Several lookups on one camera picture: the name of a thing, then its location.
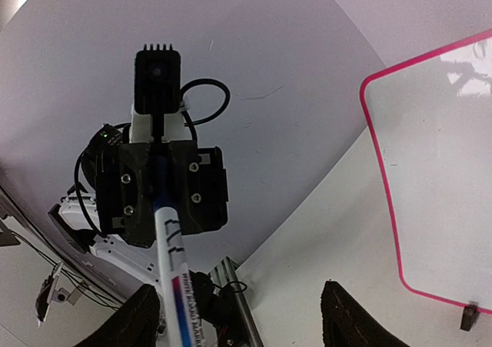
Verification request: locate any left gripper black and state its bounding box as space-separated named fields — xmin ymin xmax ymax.
xmin=95 ymin=141 xmax=228 ymax=247

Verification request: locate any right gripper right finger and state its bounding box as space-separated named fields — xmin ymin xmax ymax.
xmin=321 ymin=280 xmax=407 ymax=347

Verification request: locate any pink framed whiteboard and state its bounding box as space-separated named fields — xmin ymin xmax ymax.
xmin=360 ymin=31 xmax=491 ymax=313

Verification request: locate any whiteboard marker white blue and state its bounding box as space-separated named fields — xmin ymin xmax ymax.
xmin=151 ymin=156 xmax=200 ymax=346

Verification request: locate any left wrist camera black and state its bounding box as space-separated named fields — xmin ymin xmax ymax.
xmin=134 ymin=44 xmax=181 ymax=142

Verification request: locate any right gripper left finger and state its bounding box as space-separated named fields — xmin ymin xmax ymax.
xmin=76 ymin=284 xmax=161 ymax=347

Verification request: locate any aluminium front rail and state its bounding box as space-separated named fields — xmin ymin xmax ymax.
xmin=209 ymin=256 xmax=264 ymax=347

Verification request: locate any wire whiteboard stand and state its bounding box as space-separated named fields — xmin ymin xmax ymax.
xmin=460 ymin=303 xmax=480 ymax=332

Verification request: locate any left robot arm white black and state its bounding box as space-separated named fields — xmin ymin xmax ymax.
xmin=48 ymin=124 xmax=228 ymax=283

